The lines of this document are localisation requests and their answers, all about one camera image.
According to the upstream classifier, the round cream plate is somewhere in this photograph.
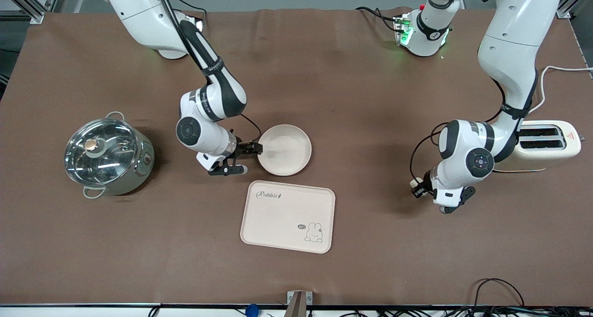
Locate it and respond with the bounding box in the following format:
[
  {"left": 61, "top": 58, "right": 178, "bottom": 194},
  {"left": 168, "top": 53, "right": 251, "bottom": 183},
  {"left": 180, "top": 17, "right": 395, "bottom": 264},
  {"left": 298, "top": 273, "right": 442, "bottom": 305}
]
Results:
[{"left": 257, "top": 124, "right": 312, "bottom": 177}]

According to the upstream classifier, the cream rabbit print tray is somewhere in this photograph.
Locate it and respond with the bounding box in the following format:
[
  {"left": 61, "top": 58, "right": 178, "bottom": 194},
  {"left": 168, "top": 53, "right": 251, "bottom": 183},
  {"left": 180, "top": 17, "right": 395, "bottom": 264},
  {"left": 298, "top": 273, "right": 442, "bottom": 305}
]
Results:
[{"left": 240, "top": 180, "right": 336, "bottom": 254}]

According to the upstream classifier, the steel electric cooking pot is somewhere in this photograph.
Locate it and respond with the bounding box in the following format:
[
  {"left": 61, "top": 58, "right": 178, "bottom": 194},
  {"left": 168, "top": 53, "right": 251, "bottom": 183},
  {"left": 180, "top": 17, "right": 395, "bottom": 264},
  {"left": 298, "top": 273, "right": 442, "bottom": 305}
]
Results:
[{"left": 64, "top": 112, "right": 155, "bottom": 200}]

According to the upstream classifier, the cream two-slot toaster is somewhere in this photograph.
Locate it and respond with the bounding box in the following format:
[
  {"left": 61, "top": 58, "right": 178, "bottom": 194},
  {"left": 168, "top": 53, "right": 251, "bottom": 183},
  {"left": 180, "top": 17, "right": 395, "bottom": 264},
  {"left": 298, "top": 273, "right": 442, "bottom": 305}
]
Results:
[{"left": 492, "top": 120, "right": 582, "bottom": 173}]

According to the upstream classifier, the glass pot lid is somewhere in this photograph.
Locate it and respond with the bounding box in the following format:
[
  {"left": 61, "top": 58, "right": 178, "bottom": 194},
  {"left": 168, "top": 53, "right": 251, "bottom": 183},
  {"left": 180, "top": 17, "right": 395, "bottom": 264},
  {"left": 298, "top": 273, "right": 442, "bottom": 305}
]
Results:
[{"left": 64, "top": 119, "right": 140, "bottom": 187}]

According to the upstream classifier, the black looped cable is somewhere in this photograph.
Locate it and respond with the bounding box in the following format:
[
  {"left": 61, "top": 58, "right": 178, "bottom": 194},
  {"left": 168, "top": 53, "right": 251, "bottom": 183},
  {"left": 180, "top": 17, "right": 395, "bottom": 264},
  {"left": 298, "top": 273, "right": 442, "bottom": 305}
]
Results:
[{"left": 472, "top": 278, "right": 526, "bottom": 309}]

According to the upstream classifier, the black cable bundle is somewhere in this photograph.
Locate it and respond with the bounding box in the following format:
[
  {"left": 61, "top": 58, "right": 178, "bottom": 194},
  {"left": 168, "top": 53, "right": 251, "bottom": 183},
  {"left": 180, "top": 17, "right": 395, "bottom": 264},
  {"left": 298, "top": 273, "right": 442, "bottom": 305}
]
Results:
[{"left": 341, "top": 305, "right": 593, "bottom": 317}]

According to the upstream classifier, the black right base cable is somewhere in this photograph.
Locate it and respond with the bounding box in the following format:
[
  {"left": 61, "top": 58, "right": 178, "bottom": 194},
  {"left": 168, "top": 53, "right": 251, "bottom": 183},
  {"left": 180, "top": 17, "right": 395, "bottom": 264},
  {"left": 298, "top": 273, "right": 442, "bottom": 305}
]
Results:
[{"left": 174, "top": 0, "right": 208, "bottom": 20}]

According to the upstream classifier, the black base cable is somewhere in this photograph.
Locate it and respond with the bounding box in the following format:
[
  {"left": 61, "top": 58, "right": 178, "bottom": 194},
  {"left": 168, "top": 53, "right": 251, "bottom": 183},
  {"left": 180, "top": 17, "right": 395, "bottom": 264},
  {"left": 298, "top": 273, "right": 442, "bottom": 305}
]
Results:
[
  {"left": 355, "top": 6, "right": 400, "bottom": 33},
  {"left": 174, "top": 0, "right": 208, "bottom": 20}
]

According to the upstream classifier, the white toaster power cable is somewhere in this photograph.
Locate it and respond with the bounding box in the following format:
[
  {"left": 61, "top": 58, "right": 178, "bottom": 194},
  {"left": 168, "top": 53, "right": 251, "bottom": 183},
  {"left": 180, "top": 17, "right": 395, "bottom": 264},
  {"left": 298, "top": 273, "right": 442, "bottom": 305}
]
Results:
[{"left": 527, "top": 65, "right": 593, "bottom": 116}]

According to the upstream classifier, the metal table edge bracket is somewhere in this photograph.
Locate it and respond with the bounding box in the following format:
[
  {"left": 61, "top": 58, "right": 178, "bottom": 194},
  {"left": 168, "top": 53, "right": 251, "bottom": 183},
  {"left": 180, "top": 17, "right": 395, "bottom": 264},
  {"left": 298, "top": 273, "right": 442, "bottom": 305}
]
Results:
[{"left": 286, "top": 291, "right": 314, "bottom": 317}]

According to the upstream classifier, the black left base cable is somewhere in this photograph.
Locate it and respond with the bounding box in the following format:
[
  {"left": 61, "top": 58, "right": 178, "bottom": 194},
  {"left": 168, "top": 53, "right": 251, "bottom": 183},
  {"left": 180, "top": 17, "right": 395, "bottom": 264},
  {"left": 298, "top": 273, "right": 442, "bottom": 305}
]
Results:
[{"left": 355, "top": 6, "right": 400, "bottom": 33}]

